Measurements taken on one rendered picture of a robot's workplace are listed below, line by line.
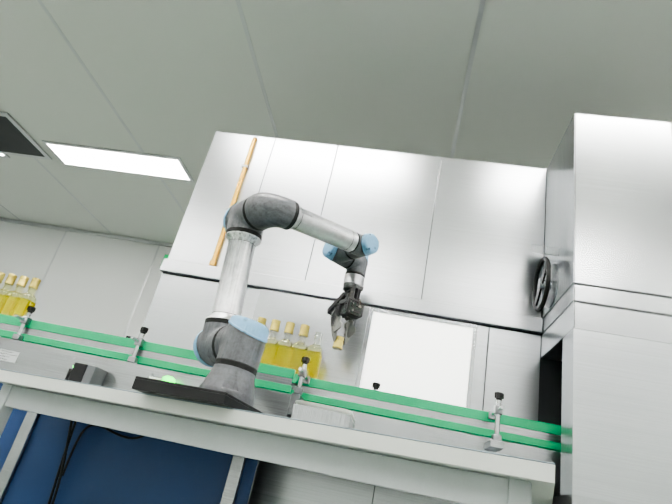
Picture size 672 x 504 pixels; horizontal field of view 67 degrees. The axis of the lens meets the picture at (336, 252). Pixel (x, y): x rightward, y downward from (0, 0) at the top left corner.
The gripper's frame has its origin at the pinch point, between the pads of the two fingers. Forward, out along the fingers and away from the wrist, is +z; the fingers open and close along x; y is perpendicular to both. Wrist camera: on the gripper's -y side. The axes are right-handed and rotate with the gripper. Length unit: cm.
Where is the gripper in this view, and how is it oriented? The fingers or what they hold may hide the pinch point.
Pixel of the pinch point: (338, 339)
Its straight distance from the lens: 185.8
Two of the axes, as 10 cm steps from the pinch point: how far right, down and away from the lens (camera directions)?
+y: 5.0, -2.8, -8.2
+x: 8.4, 3.8, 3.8
